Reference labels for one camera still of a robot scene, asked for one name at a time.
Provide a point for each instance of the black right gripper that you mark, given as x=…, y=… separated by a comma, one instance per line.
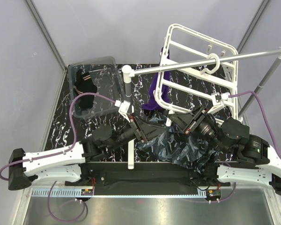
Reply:
x=187, y=122

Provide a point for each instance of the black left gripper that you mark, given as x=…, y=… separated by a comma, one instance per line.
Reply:
x=147, y=131

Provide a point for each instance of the purple sock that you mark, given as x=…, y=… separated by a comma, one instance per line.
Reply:
x=152, y=105

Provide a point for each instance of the white clip sock hanger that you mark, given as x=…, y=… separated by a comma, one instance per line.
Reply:
x=224, y=74

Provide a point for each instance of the black striped sock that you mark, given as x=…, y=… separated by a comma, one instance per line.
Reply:
x=84, y=84

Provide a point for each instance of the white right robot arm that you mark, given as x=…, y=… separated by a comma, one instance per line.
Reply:
x=254, y=160

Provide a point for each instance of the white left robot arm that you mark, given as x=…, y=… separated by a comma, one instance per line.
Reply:
x=25, y=167

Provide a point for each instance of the dark patterned cloth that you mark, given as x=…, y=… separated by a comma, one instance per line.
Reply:
x=174, y=146

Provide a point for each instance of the grey white drying rack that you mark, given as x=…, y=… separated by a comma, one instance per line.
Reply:
x=129, y=73

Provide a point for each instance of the clear plastic bin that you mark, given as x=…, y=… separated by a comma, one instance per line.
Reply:
x=98, y=76

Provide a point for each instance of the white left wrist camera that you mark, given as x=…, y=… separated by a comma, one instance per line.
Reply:
x=124, y=108

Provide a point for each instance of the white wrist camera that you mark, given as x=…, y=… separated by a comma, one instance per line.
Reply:
x=218, y=102
x=124, y=108

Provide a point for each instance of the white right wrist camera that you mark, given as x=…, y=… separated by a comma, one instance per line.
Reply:
x=218, y=102

